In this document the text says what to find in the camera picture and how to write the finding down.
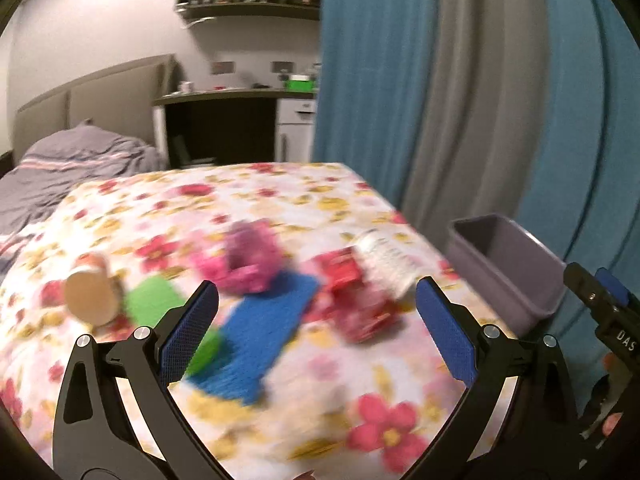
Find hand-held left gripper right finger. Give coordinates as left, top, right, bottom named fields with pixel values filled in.
left=416, top=276, right=583, bottom=480

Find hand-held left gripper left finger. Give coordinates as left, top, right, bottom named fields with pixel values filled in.
left=52, top=279, right=226, bottom=480

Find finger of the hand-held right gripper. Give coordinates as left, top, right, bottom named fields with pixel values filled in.
left=563, top=262, right=640, bottom=332
left=595, top=267, right=629, bottom=307

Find green scrub pad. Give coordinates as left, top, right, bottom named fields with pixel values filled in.
left=124, top=279, right=222, bottom=377

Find blue scrub pad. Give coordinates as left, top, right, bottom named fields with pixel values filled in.
left=187, top=272, right=322, bottom=405

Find red clear wrapper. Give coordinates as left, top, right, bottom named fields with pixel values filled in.
left=332, top=290, right=402, bottom=345

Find grey plastic bin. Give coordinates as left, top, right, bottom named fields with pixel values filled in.
left=447, top=214, right=568, bottom=337

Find checked paper cup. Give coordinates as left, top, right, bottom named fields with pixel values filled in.
left=64, top=255, right=122, bottom=327
left=357, top=229, right=417, bottom=297

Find pink cloth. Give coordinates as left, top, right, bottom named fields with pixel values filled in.
left=222, top=220, right=284, bottom=295

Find red foil wrapper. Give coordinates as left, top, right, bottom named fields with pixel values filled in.
left=309, top=249, right=364, bottom=307

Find person's right hand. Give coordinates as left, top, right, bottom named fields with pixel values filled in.
left=601, top=353, right=627, bottom=438

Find floral tablecloth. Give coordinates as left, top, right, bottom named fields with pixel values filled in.
left=0, top=161, right=522, bottom=480

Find blue curtain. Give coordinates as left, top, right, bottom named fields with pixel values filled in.
left=310, top=0, right=452, bottom=222
left=515, top=0, right=640, bottom=312

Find dark desk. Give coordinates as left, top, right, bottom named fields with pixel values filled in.
left=152, top=88, right=319, bottom=169

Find grey striped duvet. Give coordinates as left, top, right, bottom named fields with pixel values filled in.
left=0, top=119, right=167, bottom=263

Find grey curtain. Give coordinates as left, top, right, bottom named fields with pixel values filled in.
left=400, top=0, right=572, bottom=262

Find white drawer cabinet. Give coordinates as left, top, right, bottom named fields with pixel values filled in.
left=274, top=97, right=317, bottom=162

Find grey padded headboard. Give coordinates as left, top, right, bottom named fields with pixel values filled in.
left=12, top=53, right=177, bottom=167

